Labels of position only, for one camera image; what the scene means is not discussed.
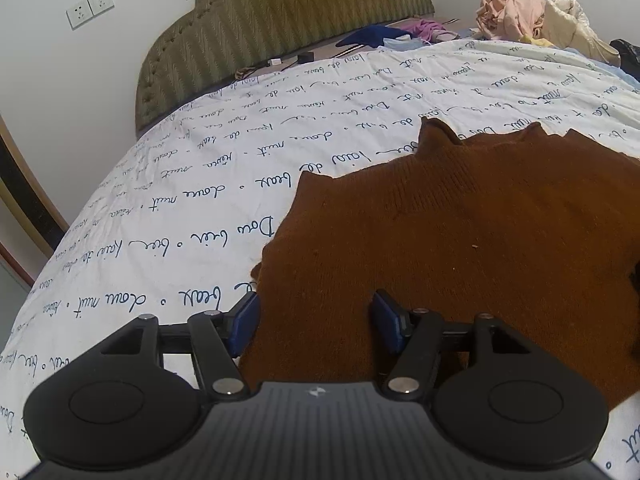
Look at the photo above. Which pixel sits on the brown knit sweater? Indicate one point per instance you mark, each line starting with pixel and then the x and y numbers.
pixel 450 220

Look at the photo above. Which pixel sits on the light blue cloth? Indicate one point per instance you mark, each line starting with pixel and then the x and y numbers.
pixel 402 44

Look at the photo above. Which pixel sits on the pink clothes pile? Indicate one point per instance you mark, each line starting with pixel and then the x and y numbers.
pixel 507 10

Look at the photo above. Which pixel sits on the white script-printed blanket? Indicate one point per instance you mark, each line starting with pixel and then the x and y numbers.
pixel 210 170

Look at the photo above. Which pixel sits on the navy blue cloth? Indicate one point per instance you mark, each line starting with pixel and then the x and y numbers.
pixel 370 36

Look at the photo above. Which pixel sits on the wardrobe with glass door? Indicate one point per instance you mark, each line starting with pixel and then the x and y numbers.
pixel 25 200

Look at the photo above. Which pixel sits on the black object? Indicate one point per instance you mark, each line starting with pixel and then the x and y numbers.
pixel 627 55

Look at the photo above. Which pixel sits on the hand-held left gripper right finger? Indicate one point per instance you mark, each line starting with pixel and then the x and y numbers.
pixel 387 325

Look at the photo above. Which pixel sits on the olive padded headboard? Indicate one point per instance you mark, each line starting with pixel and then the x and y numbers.
pixel 280 15

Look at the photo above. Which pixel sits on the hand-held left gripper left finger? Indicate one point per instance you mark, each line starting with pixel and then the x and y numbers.
pixel 245 322

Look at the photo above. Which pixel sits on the purple cloth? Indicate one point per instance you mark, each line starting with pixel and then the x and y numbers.
pixel 425 30

